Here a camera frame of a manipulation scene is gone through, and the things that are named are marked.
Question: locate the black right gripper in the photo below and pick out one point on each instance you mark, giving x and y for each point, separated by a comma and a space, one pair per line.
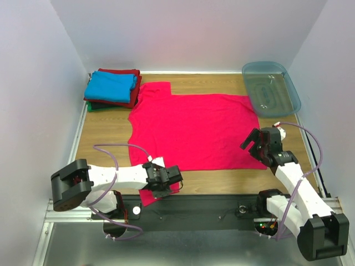
257, 146

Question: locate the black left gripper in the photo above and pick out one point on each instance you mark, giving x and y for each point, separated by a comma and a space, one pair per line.
162, 193

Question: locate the pink red t shirt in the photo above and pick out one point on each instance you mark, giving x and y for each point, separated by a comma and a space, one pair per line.
195, 132

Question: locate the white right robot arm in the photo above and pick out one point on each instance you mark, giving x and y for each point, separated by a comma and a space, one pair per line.
320, 232

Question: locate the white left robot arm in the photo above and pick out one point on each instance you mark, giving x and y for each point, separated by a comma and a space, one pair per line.
79, 184

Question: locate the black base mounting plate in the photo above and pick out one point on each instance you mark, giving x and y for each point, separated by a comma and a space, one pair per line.
196, 213

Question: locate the translucent blue plastic bin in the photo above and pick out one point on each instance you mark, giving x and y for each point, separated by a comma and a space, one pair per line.
270, 89

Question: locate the folded dark red t shirt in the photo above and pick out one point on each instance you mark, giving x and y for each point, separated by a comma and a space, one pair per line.
134, 93

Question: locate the folded black t shirt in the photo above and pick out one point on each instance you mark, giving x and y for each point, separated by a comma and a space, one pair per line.
120, 105

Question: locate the folded green t shirt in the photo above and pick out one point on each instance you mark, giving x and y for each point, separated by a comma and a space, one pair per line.
94, 106

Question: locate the folded blue t shirt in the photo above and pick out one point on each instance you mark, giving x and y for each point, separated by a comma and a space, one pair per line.
110, 87

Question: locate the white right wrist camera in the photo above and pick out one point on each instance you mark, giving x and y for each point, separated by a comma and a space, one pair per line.
281, 130

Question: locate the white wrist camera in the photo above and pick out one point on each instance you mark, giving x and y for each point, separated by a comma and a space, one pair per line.
281, 130
157, 161

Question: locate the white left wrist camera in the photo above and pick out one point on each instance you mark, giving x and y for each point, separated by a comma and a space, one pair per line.
157, 161

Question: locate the aluminium frame rail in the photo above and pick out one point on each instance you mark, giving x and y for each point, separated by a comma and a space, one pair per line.
74, 219

